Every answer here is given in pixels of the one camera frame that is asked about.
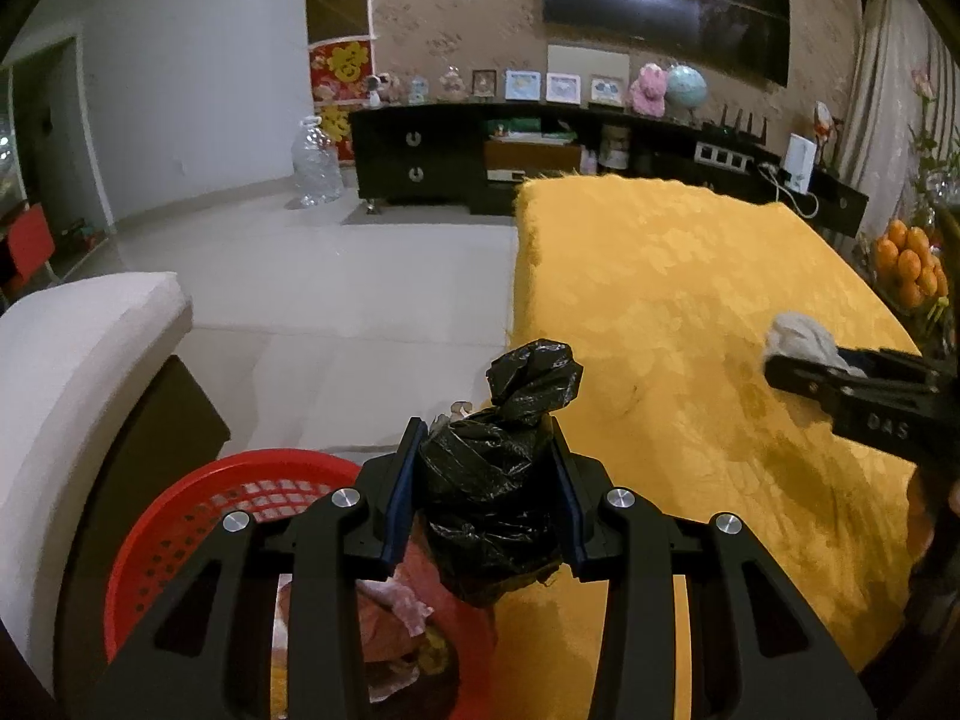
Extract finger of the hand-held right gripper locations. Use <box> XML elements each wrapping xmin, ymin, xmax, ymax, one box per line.
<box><xmin>763</xmin><ymin>354</ymin><xmax>856</xmax><ymax>412</ymax></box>
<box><xmin>832</xmin><ymin>345</ymin><xmax>950</xmax><ymax>380</ymax></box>

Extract red festive wall poster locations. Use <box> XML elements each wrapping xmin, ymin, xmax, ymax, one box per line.
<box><xmin>309</xmin><ymin>34</ymin><xmax>374</xmax><ymax>164</ymax></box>

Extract white power sockets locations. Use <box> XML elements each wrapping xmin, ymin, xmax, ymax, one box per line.
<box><xmin>694</xmin><ymin>141</ymin><xmax>752</xmax><ymax>167</ymax></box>

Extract red white figurine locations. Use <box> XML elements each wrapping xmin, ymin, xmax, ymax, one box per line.
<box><xmin>814</xmin><ymin>101</ymin><xmax>845</xmax><ymax>166</ymax></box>

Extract yellow tablecloth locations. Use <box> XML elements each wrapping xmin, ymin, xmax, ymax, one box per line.
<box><xmin>491</xmin><ymin>174</ymin><xmax>927</xmax><ymax>720</ymax></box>

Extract red chair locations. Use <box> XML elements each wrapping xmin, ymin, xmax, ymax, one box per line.
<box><xmin>0</xmin><ymin>206</ymin><xmax>57</xmax><ymax>290</ymax></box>

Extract black television cabinet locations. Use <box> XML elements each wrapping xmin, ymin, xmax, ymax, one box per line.
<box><xmin>350</xmin><ymin>101</ymin><xmax>869</xmax><ymax>237</ymax></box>

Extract black plastic bag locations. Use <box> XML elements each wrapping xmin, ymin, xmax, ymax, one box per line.
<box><xmin>415</xmin><ymin>340</ymin><xmax>584</xmax><ymax>607</ymax></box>

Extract clear large water jug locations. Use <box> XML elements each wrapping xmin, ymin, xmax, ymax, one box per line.
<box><xmin>289</xmin><ymin>116</ymin><xmax>344</xmax><ymax>209</ymax></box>

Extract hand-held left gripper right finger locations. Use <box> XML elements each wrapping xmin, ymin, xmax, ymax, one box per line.
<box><xmin>547</xmin><ymin>416</ymin><xmax>878</xmax><ymax>720</ymax></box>

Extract white wall panel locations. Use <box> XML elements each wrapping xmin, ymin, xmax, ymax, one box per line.
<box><xmin>547</xmin><ymin>43</ymin><xmax>629</xmax><ymax>80</ymax></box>

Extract blue globe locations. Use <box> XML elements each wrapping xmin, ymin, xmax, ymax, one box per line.
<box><xmin>666</xmin><ymin>64</ymin><xmax>706</xmax><ymax>121</ymax></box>

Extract artificial flower arrangement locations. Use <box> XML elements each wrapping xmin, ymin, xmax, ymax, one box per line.
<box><xmin>907</xmin><ymin>64</ymin><xmax>960</xmax><ymax>207</ymax></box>

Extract clear plastic bag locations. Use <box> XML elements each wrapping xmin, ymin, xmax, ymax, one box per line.
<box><xmin>360</xmin><ymin>547</ymin><xmax>436</xmax><ymax>638</ymax></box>

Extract dark brown sofa base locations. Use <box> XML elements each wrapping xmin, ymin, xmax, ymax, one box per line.
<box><xmin>56</xmin><ymin>354</ymin><xmax>232</xmax><ymax>720</ymax></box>

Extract white cushioned sofa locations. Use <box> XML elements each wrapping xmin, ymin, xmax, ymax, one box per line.
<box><xmin>0</xmin><ymin>272</ymin><xmax>194</xmax><ymax>691</ymax></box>

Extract black router with antennas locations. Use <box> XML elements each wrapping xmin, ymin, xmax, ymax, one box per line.
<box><xmin>709</xmin><ymin>109</ymin><xmax>770</xmax><ymax>145</ymax></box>

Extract pile of oranges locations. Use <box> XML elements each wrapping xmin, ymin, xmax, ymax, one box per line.
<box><xmin>874</xmin><ymin>219</ymin><xmax>950</xmax><ymax>308</ymax></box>

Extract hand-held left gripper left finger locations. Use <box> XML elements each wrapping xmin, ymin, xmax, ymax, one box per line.
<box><xmin>94</xmin><ymin>415</ymin><xmax>430</xmax><ymax>720</ymax></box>

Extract pink plush toy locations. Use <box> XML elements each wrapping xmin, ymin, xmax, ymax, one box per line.
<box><xmin>628</xmin><ymin>65</ymin><xmax>668</xmax><ymax>117</ymax></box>

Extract white tissue paper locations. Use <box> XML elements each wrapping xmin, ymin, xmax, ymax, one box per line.
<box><xmin>765</xmin><ymin>313</ymin><xmax>867</xmax><ymax>377</ymax></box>

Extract beige curtain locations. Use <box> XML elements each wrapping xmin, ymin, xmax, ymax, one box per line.
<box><xmin>836</xmin><ymin>0</ymin><xmax>950</xmax><ymax>203</ymax></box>

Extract white box device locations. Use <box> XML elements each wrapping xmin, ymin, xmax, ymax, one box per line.
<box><xmin>784</xmin><ymin>133</ymin><xmax>815</xmax><ymax>196</ymax></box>

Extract black wall television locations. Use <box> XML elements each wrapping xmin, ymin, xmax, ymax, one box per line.
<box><xmin>541</xmin><ymin>0</ymin><xmax>792</xmax><ymax>89</ymax></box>

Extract red plastic mesh basket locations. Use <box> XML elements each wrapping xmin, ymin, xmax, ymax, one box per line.
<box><xmin>103</xmin><ymin>448</ymin><xmax>500</xmax><ymax>720</ymax></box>

